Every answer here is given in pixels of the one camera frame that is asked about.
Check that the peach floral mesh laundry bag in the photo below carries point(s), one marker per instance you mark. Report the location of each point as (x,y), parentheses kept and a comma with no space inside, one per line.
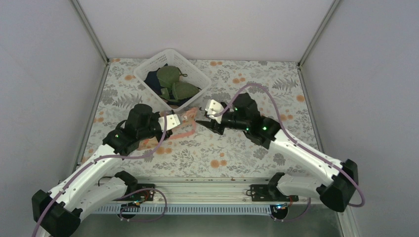
(187,128)

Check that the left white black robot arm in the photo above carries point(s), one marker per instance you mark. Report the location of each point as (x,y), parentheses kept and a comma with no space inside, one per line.
(59,212)

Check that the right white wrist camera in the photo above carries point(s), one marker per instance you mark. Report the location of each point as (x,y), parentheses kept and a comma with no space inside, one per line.
(213,109)

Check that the white slotted cable duct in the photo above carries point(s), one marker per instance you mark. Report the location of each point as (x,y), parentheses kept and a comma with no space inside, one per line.
(201,209)

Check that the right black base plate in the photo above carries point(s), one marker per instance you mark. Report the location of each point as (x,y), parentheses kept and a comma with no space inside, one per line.
(260,193)

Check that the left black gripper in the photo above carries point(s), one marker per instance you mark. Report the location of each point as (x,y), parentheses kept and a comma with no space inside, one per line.
(168,133)

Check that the dark navy garment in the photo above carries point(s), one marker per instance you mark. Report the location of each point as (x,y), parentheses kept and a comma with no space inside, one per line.
(152,81)

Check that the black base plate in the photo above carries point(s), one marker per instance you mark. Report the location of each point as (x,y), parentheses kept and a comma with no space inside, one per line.
(145,195)
(260,193)

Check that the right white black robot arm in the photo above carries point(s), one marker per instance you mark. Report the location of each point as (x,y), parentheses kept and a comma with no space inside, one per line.
(331,181)

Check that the white plastic basket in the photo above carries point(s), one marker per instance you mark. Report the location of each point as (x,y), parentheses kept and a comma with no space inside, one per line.
(170,57)

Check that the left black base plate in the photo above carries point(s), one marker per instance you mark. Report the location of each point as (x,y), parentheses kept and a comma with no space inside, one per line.
(145,195)

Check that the aluminium rail frame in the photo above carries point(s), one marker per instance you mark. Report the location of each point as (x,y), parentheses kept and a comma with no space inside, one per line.
(197,191)

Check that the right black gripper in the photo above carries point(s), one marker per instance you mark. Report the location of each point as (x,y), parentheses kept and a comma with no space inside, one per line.
(210,125)

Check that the green bra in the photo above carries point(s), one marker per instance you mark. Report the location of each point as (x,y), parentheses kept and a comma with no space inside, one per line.
(174,89)

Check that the floral patterned table mat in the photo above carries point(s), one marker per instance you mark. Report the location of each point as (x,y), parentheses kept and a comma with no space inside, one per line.
(206,154)

